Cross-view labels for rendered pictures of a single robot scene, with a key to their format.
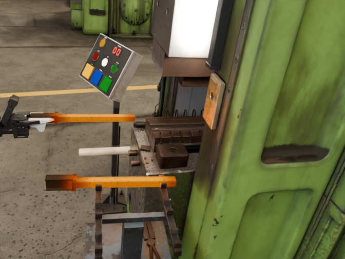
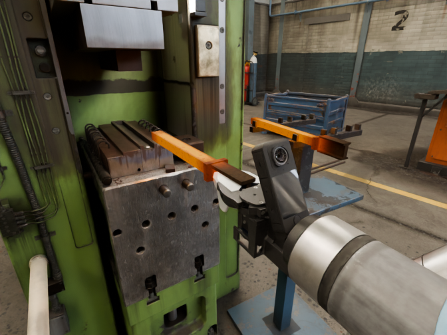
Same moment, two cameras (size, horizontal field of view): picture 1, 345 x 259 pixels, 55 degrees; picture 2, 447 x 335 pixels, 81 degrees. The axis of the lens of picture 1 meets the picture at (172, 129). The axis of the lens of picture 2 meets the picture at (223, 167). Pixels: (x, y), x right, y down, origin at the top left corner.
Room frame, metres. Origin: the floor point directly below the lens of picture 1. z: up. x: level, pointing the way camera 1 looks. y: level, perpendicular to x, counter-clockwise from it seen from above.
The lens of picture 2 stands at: (1.24, 0.90, 1.24)
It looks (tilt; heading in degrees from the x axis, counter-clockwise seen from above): 22 degrees down; 256
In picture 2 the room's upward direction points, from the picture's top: straight up
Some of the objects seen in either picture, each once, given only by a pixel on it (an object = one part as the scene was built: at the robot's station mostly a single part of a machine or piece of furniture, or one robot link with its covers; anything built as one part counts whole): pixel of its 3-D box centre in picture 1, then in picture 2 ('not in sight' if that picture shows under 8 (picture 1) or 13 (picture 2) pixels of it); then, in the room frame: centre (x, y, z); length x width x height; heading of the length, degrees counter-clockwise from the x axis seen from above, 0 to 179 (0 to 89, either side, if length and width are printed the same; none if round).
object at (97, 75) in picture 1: (97, 77); not in sight; (1.72, 0.45, 1.01); 0.07 x 0.05 x 0.07; 44
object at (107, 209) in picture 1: (112, 199); not in sight; (1.80, 0.36, 0.05); 0.22 x 0.22 x 0.09; 19
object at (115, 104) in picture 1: (114, 142); not in sight; (1.80, 0.36, 0.54); 0.04 x 0.04 x 1.08; 19
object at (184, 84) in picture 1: (213, 77); (118, 60); (1.36, -0.14, 1.24); 0.30 x 0.07 x 0.06; 109
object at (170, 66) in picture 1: (206, 57); (109, 34); (1.37, -0.10, 1.32); 0.42 x 0.20 x 0.10; 109
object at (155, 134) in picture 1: (193, 130); (125, 142); (1.37, -0.10, 0.96); 0.42 x 0.20 x 0.09; 109
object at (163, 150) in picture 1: (172, 155); (186, 147); (1.15, -0.01, 0.95); 0.12 x 0.08 x 0.06; 109
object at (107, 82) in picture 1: (106, 84); not in sight; (1.64, 0.38, 1.01); 0.07 x 0.05 x 0.07; 44
